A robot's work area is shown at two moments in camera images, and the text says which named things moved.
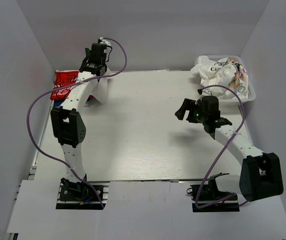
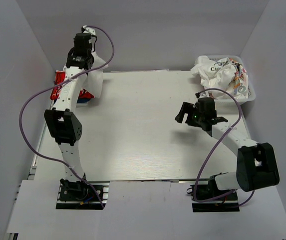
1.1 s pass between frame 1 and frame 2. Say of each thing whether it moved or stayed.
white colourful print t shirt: stayed
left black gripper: moved
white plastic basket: stayed
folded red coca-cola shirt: stayed
